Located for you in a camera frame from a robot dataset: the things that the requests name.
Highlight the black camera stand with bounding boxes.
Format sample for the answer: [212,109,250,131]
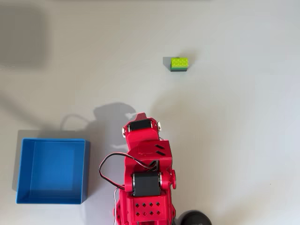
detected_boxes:
[179,210,213,225]

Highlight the thin servo cable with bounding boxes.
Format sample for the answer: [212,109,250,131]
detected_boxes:
[113,187,120,222]

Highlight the looped servo cable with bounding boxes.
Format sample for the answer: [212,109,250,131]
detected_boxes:
[98,152,160,188]

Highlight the green lego brick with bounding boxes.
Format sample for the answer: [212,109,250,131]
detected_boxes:
[170,57,189,72]

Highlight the blue plastic box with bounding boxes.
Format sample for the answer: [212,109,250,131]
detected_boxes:
[15,138,91,205]

